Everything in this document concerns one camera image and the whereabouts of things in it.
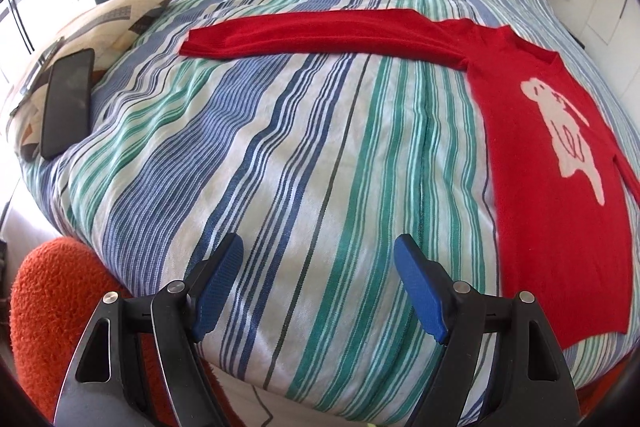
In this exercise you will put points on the striped bedspread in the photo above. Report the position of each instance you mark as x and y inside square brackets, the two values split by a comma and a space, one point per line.
[300, 147]

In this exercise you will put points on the black smartphone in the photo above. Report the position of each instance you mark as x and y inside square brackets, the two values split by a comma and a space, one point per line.
[67, 102]

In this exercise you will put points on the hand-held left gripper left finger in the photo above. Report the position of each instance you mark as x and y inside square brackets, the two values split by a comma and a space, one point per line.
[216, 287]

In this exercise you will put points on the patterned beige pillow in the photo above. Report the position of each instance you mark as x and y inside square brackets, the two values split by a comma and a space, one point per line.
[107, 24]

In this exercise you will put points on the red sweater with white figure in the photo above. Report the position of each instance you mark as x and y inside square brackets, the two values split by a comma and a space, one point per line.
[540, 147]

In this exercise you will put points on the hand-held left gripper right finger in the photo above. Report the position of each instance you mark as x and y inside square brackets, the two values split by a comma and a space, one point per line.
[422, 292]

